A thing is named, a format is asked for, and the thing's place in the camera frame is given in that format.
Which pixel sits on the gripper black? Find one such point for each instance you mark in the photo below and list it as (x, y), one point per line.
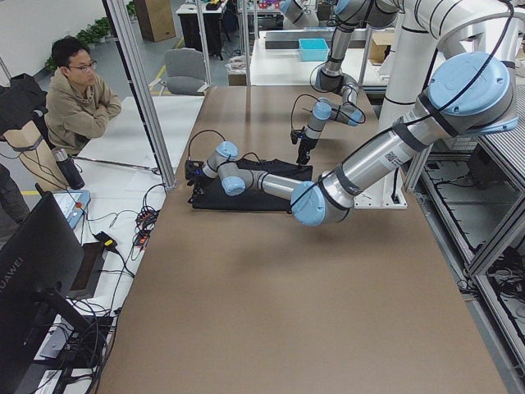
(305, 146)
(198, 183)

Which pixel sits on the black thermos bottle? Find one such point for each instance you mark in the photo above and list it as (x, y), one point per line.
(68, 169)

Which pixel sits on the grey office chair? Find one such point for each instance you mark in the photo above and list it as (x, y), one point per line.
(186, 72)

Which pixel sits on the seated man beige hoodie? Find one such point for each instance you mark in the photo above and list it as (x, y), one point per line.
(79, 102)

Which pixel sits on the teach pendant grey blue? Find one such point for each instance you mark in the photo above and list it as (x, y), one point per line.
(73, 204)

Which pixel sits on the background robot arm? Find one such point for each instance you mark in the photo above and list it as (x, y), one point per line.
(296, 16)

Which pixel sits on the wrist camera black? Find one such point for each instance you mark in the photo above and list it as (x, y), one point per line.
(191, 167)
(296, 135)

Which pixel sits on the black power adapter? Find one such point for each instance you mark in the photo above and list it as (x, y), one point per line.
(108, 241)

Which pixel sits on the aluminium frame post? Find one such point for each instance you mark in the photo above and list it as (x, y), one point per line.
(127, 47)

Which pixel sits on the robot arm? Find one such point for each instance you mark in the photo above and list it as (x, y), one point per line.
(453, 75)
(331, 78)

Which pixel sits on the blue plastic bin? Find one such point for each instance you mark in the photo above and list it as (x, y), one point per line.
(313, 50)

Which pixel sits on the black Huawei monitor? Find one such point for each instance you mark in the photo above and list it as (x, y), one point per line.
(39, 264)

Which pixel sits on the black printed t-shirt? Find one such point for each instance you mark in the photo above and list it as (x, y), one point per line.
(214, 197)

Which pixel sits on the red black power strip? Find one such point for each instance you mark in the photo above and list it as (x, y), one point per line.
(144, 225)

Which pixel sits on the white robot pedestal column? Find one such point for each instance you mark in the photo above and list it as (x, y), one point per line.
(414, 46)

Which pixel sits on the black jacket on chair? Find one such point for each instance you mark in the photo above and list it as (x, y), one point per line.
(20, 102)

